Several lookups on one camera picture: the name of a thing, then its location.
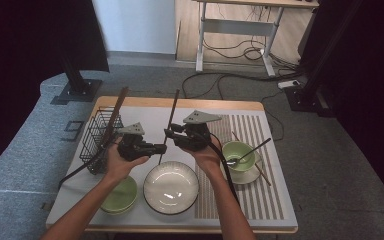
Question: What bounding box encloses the long black floor cable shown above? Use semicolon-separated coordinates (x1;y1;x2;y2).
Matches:
181;71;303;101

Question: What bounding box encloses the dark metal spoon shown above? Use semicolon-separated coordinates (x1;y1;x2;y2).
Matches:
225;137;273;167

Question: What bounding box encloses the black metal stand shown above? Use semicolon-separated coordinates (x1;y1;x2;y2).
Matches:
283;0;364;118

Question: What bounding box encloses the white power strip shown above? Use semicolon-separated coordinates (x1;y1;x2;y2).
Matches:
277;79;301;90

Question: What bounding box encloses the left hand-held gripper cable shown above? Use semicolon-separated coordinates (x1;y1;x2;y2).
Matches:
58;133;114;188

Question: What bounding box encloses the brown wooden utensil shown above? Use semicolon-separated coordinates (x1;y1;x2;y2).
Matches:
101;86;130;148

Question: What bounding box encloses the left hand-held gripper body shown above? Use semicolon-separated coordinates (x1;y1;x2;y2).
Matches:
116;122;152;163

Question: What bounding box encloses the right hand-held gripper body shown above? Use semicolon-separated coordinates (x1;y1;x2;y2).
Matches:
174;109;224;153

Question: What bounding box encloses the black curtain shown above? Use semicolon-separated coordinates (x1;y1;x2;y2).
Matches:
0;0;111;183
299;0;384;214

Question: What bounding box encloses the hand-held gripper cable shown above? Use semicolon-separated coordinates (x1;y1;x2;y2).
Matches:
58;133;114;188
196;131;241;206

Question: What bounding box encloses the black stand with base plate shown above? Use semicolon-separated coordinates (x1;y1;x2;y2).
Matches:
50;49;103;106

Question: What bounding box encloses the striped brown placemat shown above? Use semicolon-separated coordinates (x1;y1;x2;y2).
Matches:
194;113;285;221

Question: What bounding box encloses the white ribbed plate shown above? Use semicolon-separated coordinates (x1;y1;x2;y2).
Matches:
142;160;200;216

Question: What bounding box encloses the right hand-held gripper cable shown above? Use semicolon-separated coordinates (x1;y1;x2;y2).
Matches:
196;131;241;206

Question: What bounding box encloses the white metal desk frame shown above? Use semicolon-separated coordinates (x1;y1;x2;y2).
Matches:
193;0;320;78

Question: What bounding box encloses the person's left hand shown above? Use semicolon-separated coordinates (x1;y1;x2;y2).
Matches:
104;136;151;183

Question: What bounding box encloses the black cable bundle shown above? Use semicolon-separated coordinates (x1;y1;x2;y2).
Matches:
202;34;303;69

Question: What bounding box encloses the black wire utensil basket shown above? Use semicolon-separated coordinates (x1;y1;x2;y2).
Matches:
79;106;125;176

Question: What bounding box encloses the green bowl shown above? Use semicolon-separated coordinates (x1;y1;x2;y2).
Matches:
100;175;139;212
221;140;257;173
224;146;264;185
101;199;138;215

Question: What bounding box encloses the thin black cable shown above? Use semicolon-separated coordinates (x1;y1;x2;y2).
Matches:
260;91;285;142

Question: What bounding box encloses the brown wooden chopstick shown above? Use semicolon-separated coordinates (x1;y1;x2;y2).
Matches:
158;88;181;165
231;130;272;187

